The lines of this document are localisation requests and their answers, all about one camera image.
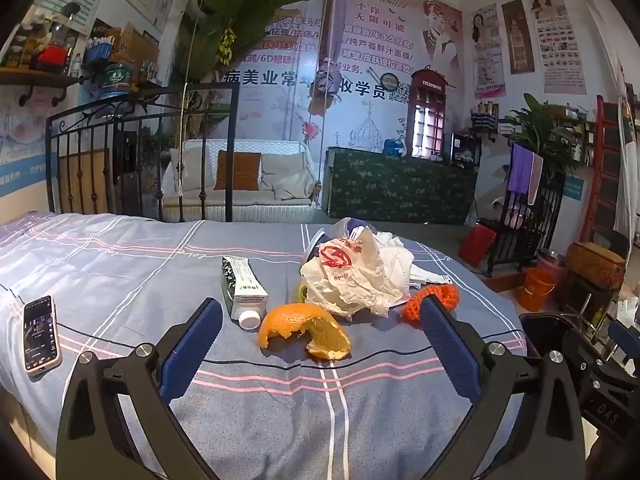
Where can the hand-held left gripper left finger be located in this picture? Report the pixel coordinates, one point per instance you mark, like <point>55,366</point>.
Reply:
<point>192,345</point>

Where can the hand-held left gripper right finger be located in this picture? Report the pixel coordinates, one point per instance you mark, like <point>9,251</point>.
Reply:
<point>447,345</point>

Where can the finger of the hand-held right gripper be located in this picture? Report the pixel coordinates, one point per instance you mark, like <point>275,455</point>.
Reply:
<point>580,355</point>
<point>622,340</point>

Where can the dark brown trash bin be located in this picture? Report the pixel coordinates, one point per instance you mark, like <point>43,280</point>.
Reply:
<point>537,330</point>

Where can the orange foam fruit net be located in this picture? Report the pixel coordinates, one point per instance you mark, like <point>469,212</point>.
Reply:
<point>415,307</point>

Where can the white green toothpaste tube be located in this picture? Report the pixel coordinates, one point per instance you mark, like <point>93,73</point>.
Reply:
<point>242,285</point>

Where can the white face mask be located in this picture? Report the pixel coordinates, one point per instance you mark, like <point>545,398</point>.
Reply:
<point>400,265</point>

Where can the orange peel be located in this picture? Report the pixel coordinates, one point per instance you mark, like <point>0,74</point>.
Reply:
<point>300,332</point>

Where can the yellow foam fruit net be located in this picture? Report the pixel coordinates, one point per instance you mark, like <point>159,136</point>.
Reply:
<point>302,292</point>

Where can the white plastic bag red print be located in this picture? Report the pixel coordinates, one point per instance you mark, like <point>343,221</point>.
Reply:
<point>345,270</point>

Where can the swivel stool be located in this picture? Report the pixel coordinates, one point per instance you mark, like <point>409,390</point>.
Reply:
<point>582,295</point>

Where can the orange bucket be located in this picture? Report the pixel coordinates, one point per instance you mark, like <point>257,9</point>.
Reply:
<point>536,287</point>

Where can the blue-grey plaid blanket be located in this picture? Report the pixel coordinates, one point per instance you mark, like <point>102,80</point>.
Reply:
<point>150,260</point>

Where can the pink bucket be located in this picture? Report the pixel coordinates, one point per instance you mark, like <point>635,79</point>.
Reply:
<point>550,260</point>

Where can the red heater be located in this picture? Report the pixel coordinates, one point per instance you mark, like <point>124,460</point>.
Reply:
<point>477,244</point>

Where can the black metal rack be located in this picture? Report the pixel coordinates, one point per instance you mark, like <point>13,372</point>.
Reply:
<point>525,230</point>

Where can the white wicker sofa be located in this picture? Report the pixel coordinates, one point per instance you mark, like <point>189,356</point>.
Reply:
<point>240,205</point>

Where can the white smartphone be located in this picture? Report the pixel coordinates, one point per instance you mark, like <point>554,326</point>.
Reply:
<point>41,332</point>

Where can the green patterned counter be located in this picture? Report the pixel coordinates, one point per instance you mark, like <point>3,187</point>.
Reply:
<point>400,190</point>

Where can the red wooden ladder shelf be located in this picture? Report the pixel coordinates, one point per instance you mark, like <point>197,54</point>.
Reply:
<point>607,170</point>

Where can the beige cushion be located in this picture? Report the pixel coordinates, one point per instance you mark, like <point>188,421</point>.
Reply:
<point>290,175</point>
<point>192,165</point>

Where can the white hanging banner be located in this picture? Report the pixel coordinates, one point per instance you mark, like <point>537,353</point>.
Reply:
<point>625,160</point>

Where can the orange cushion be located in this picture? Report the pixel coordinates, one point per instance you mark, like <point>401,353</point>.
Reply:
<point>237,170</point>

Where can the pink towel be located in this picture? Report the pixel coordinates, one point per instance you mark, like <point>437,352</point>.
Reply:
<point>536,175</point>

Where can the purple towel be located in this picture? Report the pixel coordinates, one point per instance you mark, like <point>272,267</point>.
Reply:
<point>520,172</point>

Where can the blue bag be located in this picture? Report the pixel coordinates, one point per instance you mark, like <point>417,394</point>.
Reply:
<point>395,147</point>

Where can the potted green plant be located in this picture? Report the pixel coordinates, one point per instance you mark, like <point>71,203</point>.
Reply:
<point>542,130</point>

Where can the small bottle shelf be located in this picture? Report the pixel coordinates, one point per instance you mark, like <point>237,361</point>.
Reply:
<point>484,115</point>

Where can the red telephone booth cabinet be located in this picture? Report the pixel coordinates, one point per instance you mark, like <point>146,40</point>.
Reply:
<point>427,110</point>

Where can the blue water jug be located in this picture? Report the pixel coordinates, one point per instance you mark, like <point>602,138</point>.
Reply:
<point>114,80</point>

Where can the cardboard box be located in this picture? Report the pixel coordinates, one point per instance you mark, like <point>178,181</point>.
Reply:
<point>132,45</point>

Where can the blue basket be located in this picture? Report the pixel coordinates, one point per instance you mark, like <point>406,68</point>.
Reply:
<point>97,52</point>

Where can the hanging purple umbrella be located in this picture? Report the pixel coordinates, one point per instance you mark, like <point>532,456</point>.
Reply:
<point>330,60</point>

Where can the red box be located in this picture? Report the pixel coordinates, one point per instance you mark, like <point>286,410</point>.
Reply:
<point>52,55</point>

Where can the large green leafy plant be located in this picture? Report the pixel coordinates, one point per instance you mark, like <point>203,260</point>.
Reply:
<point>240,20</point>

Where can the blue wall sign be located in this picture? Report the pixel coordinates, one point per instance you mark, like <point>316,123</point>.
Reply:
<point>573,186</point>

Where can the black iron bed frame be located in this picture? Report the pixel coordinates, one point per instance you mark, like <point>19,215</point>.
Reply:
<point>150,101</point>

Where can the portrait wall poster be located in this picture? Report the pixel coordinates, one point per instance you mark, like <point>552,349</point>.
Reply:
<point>485,50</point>

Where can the chart wall poster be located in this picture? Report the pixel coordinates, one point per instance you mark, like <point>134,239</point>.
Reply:
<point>557,40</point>

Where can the wooden wall shelf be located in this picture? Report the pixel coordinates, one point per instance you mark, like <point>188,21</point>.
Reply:
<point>40,77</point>

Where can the clock tower wall poster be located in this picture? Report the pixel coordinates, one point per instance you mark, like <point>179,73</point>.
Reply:
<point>517,35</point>

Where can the large wall poster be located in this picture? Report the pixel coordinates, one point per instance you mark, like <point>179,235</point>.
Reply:
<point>360,35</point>

